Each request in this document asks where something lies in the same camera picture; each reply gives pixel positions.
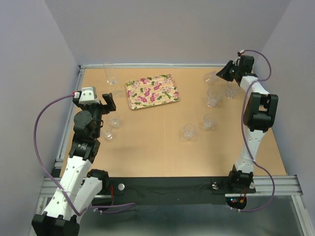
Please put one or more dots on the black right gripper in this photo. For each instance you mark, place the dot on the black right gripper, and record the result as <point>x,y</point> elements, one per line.
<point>223,73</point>

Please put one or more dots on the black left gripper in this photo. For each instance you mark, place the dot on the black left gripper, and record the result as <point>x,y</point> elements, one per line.
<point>110,106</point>

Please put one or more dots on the small clear glass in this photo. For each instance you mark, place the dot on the small clear glass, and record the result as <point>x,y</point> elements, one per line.
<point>118,92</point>

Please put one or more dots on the clear faceted glass tumbler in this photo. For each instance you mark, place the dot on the clear faceted glass tumbler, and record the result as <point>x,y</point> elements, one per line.
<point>211,78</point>

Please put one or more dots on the tall clear glass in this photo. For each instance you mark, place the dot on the tall clear glass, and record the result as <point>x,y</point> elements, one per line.
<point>110,73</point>

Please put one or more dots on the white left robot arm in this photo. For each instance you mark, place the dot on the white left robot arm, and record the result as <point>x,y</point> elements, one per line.
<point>79,183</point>

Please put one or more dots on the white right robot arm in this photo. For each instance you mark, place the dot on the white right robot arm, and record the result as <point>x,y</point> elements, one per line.
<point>258,116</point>

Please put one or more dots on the floral patterned tray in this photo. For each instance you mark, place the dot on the floral patterned tray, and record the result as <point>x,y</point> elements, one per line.
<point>151,91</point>

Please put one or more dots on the clear tumbler right middle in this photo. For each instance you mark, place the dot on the clear tumbler right middle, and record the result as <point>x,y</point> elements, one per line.
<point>213,97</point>

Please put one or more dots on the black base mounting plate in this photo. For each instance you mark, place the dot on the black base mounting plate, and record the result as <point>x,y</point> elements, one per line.
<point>169,191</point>

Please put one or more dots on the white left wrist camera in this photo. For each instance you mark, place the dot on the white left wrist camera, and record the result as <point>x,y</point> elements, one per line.
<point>88,96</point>

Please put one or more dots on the aluminium front frame rail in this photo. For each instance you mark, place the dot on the aluminium front frame rail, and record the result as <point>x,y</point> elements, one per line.
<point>284,186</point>

